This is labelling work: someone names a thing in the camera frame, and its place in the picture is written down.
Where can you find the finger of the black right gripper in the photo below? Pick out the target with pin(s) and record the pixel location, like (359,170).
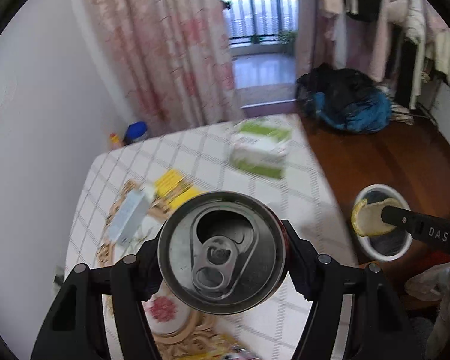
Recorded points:
(431,230)

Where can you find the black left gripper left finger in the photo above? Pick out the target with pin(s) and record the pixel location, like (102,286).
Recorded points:
(75,326)

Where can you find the yellow snack bag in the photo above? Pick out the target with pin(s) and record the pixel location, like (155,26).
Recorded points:
(225,347)

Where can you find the red soda can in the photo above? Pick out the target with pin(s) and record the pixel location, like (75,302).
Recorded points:
(223,252)

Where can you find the clothes rack with coats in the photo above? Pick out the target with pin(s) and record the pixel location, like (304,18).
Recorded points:
(399,44)

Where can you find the blue lid jar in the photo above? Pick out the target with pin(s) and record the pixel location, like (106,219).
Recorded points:
(137,131)

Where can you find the green white tissue box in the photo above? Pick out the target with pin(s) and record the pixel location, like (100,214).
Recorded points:
(260,147)

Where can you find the orange small bottle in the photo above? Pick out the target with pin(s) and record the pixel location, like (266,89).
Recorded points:
(114,141)

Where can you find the grey cosmetic carton box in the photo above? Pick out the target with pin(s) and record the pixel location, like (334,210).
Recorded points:
(127,220)

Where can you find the blue black clothes pile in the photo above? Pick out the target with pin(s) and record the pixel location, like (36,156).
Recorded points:
(344,99)

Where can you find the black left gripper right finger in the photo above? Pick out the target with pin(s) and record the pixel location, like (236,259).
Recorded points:
(378,328)

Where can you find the white round trash bin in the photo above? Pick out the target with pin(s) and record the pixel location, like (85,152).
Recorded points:
(380,241)

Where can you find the checked white tablecloth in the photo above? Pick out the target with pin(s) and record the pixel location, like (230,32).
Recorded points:
(302,195)

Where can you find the yellow cigarette box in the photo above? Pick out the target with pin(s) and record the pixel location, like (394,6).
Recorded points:
(172,190)

